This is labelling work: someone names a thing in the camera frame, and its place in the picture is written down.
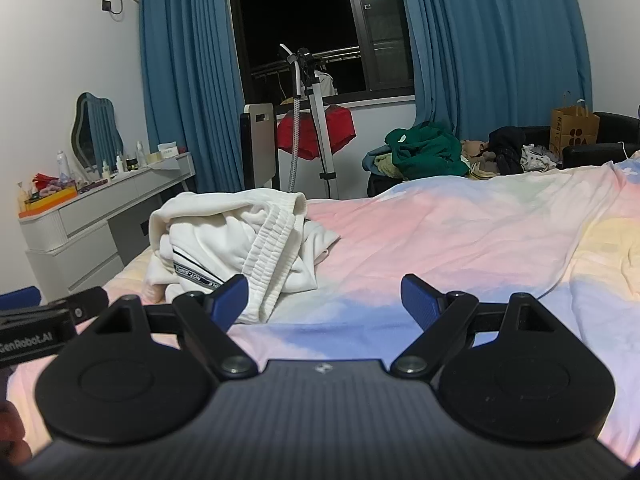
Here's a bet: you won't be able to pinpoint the patterned white cloth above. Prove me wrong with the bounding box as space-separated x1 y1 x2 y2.
520 144 559 171

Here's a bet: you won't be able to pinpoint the garment steamer stand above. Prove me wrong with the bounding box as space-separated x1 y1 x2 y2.
277 42 341 199

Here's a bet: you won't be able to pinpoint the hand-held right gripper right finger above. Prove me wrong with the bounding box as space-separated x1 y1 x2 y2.
390 274 556 380

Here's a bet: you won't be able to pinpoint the wavy mirror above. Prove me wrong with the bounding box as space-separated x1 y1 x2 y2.
70 92 124 171

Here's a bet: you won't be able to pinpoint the red garment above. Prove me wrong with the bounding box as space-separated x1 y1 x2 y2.
276 102 357 161

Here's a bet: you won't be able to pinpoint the light blue and yellow clothes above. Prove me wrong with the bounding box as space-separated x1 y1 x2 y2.
362 147 401 179

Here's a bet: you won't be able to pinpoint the blue curtain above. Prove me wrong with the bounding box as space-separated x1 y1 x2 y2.
137 0 246 196
395 0 594 137

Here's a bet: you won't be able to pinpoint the white pants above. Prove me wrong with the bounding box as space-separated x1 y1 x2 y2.
141 187 341 325

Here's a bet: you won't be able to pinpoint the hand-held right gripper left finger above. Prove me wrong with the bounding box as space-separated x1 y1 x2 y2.
93 274 259 380

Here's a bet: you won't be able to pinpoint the white dressing table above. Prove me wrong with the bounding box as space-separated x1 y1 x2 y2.
19 152 196 301

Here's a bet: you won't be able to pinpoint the green garment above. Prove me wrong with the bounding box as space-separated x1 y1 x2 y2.
384 121 469 179

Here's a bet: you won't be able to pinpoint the metal balcony railing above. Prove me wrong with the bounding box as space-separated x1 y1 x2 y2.
250 46 361 79

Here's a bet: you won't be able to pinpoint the brown paper bag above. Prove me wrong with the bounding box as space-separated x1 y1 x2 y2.
550 91 601 159

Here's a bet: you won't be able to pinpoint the orange box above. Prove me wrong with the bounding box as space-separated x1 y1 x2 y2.
22 187 80 212

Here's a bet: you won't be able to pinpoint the black sofa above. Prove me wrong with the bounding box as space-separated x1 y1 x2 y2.
367 111 640 199

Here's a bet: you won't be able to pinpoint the person's left hand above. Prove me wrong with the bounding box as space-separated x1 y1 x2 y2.
0 400 34 466

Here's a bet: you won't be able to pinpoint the beige clothes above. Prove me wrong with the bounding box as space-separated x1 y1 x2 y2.
459 139 499 181

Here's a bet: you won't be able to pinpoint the black clothes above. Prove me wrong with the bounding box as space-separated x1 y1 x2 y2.
487 126 527 175

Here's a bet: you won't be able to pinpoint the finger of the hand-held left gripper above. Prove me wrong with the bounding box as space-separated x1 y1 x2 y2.
0 286 41 311
50 287 109 324

